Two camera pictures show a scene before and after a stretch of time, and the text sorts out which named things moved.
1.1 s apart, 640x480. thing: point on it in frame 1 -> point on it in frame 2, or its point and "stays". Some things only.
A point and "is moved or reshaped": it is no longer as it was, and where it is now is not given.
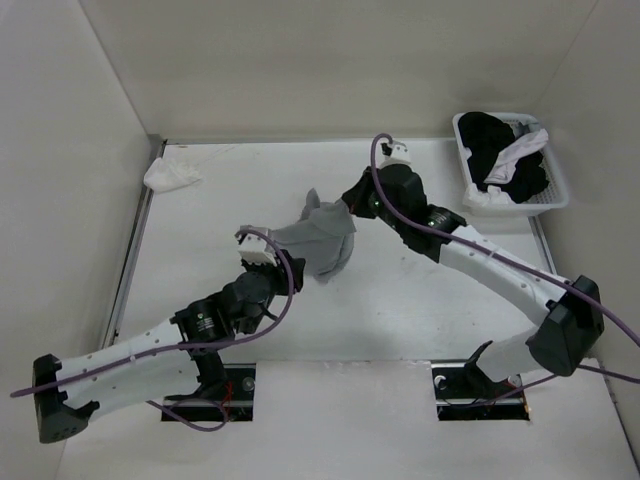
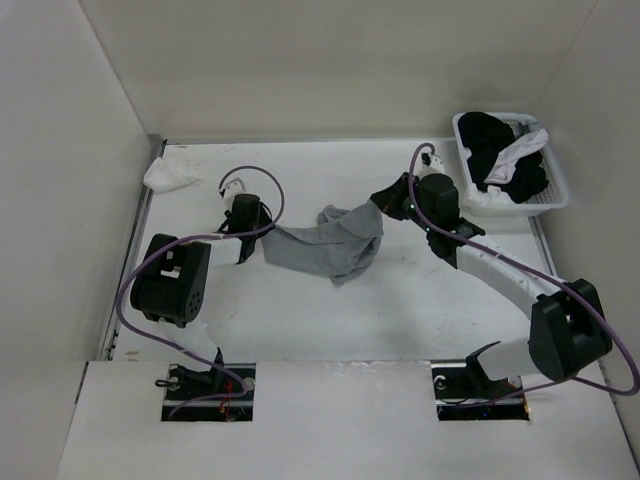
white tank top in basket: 506,158 stays
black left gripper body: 280,276 -> 263,220
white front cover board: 363,420 stays
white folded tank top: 166,174 stays
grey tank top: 324,238 is moved or reshaped
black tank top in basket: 486,134 stays
